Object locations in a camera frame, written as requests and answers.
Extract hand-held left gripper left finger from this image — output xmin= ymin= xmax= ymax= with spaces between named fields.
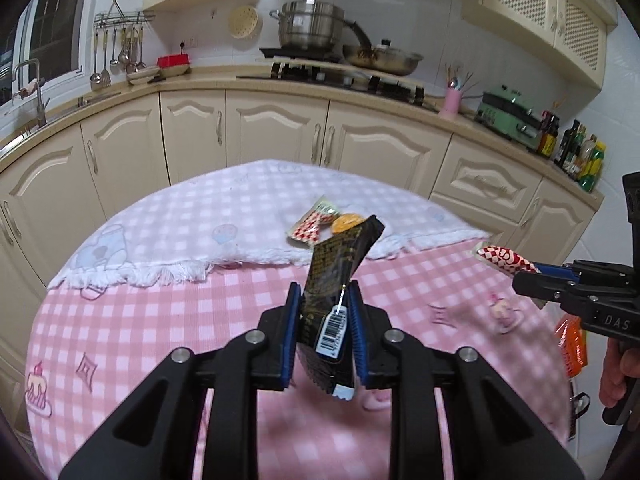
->
xmin=59 ymin=282 xmax=304 ymax=480

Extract black gas stove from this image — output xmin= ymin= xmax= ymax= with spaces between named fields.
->
xmin=237 ymin=47 xmax=442 ymax=111

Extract stainless steel stock pot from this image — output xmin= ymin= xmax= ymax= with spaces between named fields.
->
xmin=270 ymin=0 xmax=349 ymax=52

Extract red white checked snack packet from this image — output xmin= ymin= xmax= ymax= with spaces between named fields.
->
xmin=286 ymin=194 xmax=337 ymax=247

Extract steel kitchen faucet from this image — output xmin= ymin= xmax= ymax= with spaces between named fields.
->
xmin=12 ymin=58 xmax=49 ymax=129

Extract orange plastic bag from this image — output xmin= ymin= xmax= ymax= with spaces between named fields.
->
xmin=554 ymin=314 xmax=589 ymax=380

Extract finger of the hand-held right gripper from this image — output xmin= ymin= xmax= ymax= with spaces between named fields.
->
xmin=512 ymin=272 xmax=564 ymax=309
xmin=531 ymin=259 xmax=582 ymax=282

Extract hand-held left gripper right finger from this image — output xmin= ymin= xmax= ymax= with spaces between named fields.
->
xmin=348 ymin=280 xmax=586 ymax=480

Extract bundle of wooden chopsticks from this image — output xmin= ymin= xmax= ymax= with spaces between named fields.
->
xmin=443 ymin=62 xmax=477 ymax=95

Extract pink utensil holder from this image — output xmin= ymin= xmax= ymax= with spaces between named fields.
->
xmin=439 ymin=87 xmax=464 ymax=119

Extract black snack packet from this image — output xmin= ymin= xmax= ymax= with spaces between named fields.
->
xmin=295 ymin=214 xmax=386 ymax=402

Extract cream cabinet door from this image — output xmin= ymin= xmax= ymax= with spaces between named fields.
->
xmin=519 ymin=179 xmax=599 ymax=250
xmin=80 ymin=94 xmax=172 ymax=222
xmin=225 ymin=89 xmax=330 ymax=168
xmin=159 ymin=90 xmax=229 ymax=187
xmin=326 ymin=100 xmax=452 ymax=193
xmin=0 ymin=122 xmax=109 ymax=288

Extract red white patterned wrapper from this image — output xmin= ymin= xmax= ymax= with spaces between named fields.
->
xmin=472 ymin=241 xmax=544 ymax=277

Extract dark oil bottle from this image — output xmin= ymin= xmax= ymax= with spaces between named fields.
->
xmin=558 ymin=119 xmax=581 ymax=169

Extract pink checked tablecloth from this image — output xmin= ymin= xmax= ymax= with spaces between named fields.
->
xmin=25 ymin=237 xmax=576 ymax=480

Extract green countertop appliance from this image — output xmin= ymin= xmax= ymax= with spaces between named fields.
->
xmin=473 ymin=84 xmax=546 ymax=150

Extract round beige strainer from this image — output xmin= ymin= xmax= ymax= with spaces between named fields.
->
xmin=228 ymin=5 xmax=263 ymax=40

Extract red dish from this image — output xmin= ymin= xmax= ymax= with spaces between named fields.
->
xmin=156 ymin=53 xmax=193 ymax=77

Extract white checked fringed cloth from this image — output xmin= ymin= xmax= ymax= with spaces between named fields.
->
xmin=47 ymin=159 xmax=494 ymax=289

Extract steel slotted spatula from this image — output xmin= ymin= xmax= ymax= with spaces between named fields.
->
xmin=89 ymin=29 xmax=112 ymax=92

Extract clear condiment bottle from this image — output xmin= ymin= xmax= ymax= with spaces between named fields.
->
xmin=575 ymin=134 xmax=599 ymax=177

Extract steel spoon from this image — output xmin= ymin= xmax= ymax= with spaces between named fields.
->
xmin=135 ymin=25 xmax=149 ymax=70
xmin=121 ymin=26 xmax=139 ymax=75

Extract steel frying pan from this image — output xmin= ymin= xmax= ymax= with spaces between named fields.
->
xmin=342 ymin=20 xmax=425 ymax=77

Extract steel utensil rack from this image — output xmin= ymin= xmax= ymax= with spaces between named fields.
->
xmin=93 ymin=0 xmax=156 ymax=29

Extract cream cabinet drawer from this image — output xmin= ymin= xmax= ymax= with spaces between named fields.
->
xmin=431 ymin=139 xmax=544 ymax=212

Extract white plate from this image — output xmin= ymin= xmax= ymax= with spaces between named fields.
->
xmin=126 ymin=66 xmax=161 ymax=85

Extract dark soy sauce bottle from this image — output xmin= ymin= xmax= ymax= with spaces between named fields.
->
xmin=537 ymin=111 xmax=561 ymax=159

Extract cream kitchen cabinets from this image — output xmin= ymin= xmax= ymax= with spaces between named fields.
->
xmin=0 ymin=67 xmax=606 ymax=211

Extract person's right hand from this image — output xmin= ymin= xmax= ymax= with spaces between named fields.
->
xmin=599 ymin=339 xmax=640 ymax=409

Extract green yellow plastic bottle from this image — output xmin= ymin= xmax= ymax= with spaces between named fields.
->
xmin=579 ymin=141 xmax=607 ymax=194

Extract kitchen window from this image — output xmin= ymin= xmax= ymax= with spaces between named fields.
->
xmin=0 ymin=0 xmax=97 ymax=107

